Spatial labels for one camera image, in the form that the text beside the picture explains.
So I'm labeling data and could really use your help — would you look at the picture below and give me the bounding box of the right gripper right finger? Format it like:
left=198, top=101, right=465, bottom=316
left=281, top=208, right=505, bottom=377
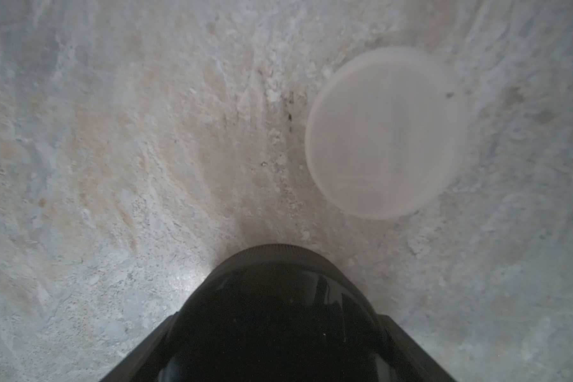
left=379, top=315, right=456, bottom=382

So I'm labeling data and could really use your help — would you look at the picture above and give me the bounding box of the black round jar lid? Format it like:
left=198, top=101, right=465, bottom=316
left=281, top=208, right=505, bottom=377
left=159, top=244, right=397, bottom=381

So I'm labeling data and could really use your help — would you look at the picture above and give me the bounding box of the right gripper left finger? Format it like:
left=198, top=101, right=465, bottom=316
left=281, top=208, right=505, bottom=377
left=100, top=312, right=178, bottom=382

